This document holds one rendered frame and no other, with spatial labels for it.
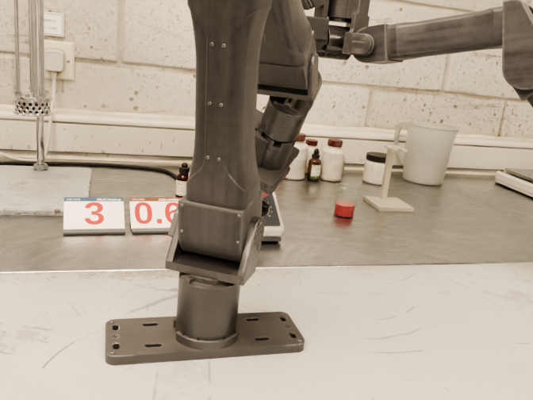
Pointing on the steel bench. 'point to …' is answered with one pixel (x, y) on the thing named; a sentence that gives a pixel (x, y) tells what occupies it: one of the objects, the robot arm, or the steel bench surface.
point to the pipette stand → (383, 203)
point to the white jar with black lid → (374, 167)
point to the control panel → (271, 213)
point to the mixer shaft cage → (22, 101)
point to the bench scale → (516, 179)
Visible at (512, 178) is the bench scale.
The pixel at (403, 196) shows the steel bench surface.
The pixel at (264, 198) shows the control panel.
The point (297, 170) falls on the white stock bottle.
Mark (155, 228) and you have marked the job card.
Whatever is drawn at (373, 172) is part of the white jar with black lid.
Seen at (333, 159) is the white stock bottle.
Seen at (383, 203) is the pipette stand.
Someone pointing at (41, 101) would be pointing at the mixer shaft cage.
